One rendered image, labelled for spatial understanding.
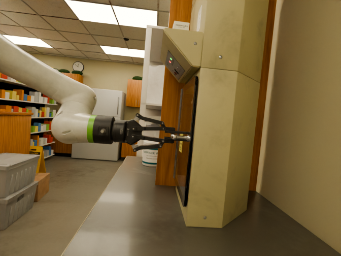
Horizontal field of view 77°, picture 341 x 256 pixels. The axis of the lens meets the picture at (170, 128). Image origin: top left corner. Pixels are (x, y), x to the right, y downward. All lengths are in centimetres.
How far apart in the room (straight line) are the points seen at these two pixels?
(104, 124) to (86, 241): 32
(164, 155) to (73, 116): 46
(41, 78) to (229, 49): 58
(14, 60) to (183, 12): 69
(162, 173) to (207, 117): 47
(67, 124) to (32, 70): 20
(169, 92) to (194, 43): 39
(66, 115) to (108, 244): 39
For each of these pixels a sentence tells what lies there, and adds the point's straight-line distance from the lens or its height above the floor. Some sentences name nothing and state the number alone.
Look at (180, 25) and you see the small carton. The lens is 77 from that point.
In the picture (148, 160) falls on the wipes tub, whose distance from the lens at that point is 137.
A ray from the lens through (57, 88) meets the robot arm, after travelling 80.
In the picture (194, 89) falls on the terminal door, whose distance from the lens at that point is 64.
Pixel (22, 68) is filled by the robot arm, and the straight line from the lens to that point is 80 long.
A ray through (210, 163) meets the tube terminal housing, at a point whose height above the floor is 113.
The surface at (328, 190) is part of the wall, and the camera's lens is 84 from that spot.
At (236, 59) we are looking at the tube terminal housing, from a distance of 68.
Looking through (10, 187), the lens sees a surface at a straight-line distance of 276.
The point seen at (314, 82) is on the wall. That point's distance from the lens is 93.
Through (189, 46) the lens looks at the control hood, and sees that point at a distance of 65.
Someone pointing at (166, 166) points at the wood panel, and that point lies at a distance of 102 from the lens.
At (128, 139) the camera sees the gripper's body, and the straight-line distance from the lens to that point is 72.
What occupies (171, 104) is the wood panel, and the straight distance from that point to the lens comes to 99.
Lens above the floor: 126
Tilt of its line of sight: 3 degrees down
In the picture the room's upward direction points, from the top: 5 degrees clockwise
